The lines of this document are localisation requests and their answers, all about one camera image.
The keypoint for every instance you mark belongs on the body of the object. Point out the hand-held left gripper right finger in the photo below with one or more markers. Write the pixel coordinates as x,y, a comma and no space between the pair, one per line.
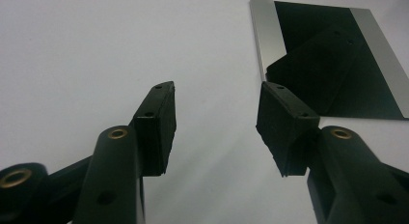
286,130

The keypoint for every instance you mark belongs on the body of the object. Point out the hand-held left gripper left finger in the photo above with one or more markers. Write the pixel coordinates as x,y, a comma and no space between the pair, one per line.
154,130

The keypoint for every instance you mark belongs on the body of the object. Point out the black tray with silver rim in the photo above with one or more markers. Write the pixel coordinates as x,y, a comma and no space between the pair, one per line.
267,34

